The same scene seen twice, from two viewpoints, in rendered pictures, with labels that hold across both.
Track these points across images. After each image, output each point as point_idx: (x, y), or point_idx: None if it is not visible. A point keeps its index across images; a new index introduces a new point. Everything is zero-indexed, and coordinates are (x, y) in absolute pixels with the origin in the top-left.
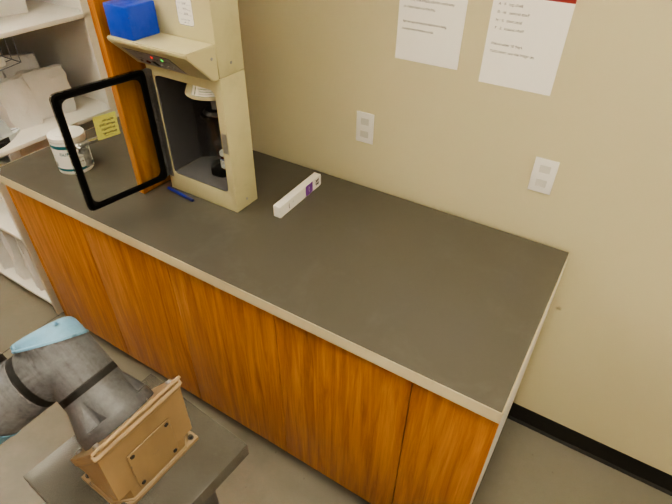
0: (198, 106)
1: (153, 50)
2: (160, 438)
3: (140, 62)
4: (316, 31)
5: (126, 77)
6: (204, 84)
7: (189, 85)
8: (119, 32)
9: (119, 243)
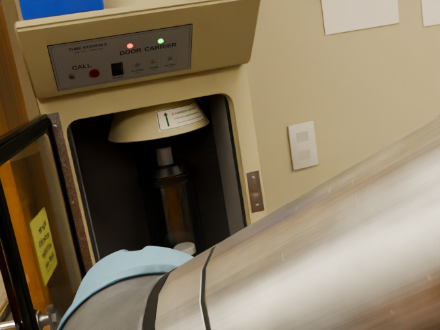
0: (94, 196)
1: (171, 7)
2: None
3: (46, 96)
4: None
5: (42, 124)
6: (207, 87)
7: (146, 118)
8: (58, 2)
9: None
